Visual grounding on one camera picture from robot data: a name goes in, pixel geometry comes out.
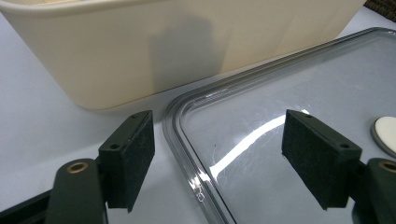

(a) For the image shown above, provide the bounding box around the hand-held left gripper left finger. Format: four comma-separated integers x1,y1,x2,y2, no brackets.
98,110,156,213

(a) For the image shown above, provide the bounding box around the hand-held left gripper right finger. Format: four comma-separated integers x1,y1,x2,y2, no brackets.
281,109,363,211

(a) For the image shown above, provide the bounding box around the shiny metal tray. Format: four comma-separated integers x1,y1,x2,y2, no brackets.
162,27,396,224

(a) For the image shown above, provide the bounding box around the cream divided organizer box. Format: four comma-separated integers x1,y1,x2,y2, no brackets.
0,0,368,110

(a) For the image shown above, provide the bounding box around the brown wicker basket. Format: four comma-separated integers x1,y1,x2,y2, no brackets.
363,0,396,22

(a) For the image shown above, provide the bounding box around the round white disc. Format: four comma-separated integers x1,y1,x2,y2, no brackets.
370,116,396,158

